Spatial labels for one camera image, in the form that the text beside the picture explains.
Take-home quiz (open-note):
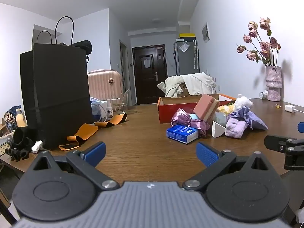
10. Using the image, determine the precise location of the purple plush toy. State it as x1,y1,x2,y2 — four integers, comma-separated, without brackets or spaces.
224,114,248,138

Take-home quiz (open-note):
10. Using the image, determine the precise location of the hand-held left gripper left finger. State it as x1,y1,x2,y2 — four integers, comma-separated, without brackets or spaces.
26,142,119,191

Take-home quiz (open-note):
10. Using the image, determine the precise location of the small white figure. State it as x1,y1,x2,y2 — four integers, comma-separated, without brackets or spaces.
31,140,43,153

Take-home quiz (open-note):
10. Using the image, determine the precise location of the white spray bottle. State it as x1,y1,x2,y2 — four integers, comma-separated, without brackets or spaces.
106,99,114,121

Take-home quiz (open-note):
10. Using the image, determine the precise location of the blue cloth bag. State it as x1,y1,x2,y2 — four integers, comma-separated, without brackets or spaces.
4,105,22,119

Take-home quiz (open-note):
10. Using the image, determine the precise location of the orange strap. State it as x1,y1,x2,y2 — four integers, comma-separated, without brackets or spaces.
59,113,128,151

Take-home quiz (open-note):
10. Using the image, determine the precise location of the paper sheet on refrigerator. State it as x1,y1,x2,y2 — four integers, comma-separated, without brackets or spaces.
178,42,191,53

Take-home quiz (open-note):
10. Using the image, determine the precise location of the pink sponge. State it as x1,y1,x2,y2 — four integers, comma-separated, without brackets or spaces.
192,94,220,122

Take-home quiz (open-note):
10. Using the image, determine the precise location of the orange cardboard box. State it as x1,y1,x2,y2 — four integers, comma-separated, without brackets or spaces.
158,93,237,124

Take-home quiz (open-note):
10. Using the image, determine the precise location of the grey refrigerator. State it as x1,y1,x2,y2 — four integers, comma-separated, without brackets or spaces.
174,39,200,77

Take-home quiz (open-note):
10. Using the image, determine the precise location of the black paper bag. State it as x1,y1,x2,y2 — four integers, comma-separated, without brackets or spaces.
20,16,94,150

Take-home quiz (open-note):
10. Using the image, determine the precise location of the dark entrance door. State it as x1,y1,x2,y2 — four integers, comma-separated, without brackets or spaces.
132,44,168,105

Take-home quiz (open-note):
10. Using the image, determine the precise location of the yellow plush toy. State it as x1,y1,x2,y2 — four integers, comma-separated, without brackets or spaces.
216,103,236,114

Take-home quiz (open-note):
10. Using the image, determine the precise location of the grey interior door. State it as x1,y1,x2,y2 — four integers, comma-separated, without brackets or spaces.
120,41,132,106

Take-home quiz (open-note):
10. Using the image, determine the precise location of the wall poster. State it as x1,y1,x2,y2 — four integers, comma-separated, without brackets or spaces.
202,22,211,44

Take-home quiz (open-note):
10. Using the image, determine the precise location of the cream jacket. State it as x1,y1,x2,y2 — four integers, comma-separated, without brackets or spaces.
157,72,217,97

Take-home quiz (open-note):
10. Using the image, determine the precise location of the wicker ball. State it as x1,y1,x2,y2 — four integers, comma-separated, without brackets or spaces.
4,112,16,125

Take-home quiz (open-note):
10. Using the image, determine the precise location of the lavender knit pouch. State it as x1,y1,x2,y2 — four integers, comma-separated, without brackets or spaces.
229,107,269,131

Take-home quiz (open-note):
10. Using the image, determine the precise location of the tall brown box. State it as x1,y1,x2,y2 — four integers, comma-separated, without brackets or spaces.
178,83,191,97

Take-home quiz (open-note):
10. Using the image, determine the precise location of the white plastic bag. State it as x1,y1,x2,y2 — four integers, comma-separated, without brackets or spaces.
90,97,108,122

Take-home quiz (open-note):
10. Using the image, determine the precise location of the black rolled cloth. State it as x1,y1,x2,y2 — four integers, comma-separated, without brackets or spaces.
59,40,93,62

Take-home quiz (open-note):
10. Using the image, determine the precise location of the cream bottle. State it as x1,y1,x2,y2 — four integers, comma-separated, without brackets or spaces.
15,109,27,128

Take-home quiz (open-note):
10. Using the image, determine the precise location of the purple satin pouch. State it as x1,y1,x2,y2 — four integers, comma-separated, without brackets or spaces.
170,108,211,137

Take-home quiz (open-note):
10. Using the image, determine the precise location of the pink suitcase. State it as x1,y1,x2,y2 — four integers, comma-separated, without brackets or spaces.
87,70,122,105

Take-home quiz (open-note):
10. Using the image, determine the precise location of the light blue plush toy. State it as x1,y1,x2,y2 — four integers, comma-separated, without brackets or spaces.
215,112,229,125

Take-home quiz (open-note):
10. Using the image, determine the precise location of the white folded umbrella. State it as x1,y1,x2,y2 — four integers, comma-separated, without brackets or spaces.
192,40,200,70

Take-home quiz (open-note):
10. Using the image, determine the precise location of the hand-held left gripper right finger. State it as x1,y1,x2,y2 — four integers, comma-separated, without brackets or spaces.
182,142,277,192

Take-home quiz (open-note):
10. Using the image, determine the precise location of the pink textured vase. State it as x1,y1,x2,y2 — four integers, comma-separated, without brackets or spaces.
265,66,284,102

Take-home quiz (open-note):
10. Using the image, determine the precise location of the white plush toy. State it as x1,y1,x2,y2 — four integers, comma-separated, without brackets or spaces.
234,93,254,112

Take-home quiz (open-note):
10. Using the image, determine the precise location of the blue tissue packet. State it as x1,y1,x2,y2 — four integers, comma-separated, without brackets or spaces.
166,124,199,145

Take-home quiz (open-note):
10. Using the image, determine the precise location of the white wedge sponge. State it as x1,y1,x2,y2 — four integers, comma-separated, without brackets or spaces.
211,120,226,138

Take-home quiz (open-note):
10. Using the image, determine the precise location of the glass jar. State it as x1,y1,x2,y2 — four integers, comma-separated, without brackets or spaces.
112,93,129,115

